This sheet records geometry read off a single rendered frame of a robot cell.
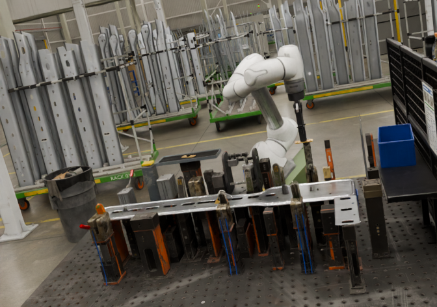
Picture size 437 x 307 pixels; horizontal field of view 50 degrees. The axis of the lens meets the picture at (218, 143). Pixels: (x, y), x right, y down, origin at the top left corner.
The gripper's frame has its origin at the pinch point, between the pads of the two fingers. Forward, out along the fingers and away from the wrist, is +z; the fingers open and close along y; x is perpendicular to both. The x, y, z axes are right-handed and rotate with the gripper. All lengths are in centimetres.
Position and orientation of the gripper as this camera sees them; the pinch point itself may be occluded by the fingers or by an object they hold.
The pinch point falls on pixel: (302, 133)
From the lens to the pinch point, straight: 226.0
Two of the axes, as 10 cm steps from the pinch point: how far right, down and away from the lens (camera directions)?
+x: 9.6, -1.4, -2.6
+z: 2.0, 9.5, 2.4
